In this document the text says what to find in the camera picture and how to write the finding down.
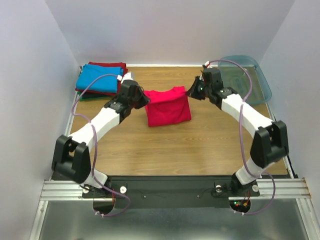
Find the aluminium frame rail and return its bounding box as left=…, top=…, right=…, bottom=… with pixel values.
left=29, top=93, right=96, bottom=240

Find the pink red t shirt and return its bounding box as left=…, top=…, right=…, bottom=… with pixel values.
left=144, top=86, right=192, bottom=127

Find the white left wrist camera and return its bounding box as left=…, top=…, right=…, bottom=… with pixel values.
left=117, top=71, right=135, bottom=84

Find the folded green t shirt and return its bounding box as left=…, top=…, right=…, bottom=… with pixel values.
left=76, top=91, right=110, bottom=101

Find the folded dark red t shirt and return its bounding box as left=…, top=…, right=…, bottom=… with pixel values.
left=75, top=62, right=128, bottom=96

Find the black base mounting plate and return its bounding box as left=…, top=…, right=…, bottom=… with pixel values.
left=83, top=175, right=260, bottom=209

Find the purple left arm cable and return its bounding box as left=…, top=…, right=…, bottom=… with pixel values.
left=71, top=73, right=133, bottom=218

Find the folded black t shirt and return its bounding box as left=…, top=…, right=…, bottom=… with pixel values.
left=80, top=92, right=109, bottom=101

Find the translucent blue plastic bin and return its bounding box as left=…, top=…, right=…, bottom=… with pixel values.
left=218, top=55, right=272, bottom=106

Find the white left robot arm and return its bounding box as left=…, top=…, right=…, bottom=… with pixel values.
left=51, top=79, right=150, bottom=197

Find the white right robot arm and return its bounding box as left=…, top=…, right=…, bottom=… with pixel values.
left=187, top=68, right=289, bottom=195

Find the folded blue t shirt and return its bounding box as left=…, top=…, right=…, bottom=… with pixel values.
left=75, top=63, right=124, bottom=94

